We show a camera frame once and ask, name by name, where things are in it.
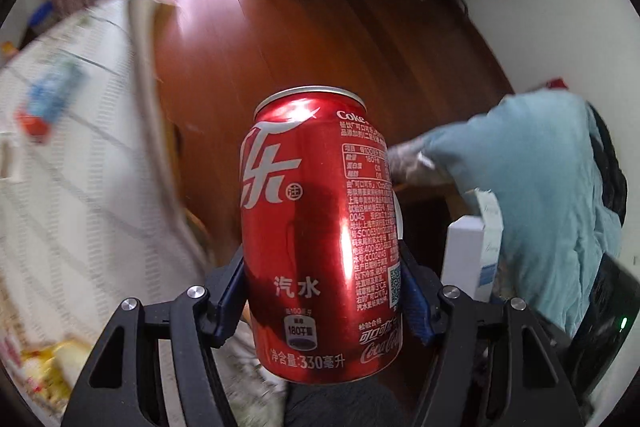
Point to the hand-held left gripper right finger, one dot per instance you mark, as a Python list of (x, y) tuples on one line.
[(412, 302)]

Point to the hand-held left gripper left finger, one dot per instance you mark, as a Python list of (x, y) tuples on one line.
[(231, 302)]

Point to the red soda can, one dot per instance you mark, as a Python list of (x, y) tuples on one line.
[(310, 232)]

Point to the person's right hand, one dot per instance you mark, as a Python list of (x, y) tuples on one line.
[(417, 164)]

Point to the white carton box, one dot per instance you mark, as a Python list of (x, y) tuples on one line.
[(470, 252)]

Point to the person's dark trouser leg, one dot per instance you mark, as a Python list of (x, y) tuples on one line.
[(345, 404)]

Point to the black jacket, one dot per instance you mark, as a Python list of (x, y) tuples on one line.
[(611, 172)]

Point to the white patterned tablecloth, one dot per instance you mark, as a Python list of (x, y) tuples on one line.
[(80, 187)]

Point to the yellow snack packet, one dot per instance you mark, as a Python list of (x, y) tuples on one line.
[(52, 369)]

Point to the blue and red bottle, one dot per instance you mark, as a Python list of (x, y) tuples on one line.
[(50, 99)]

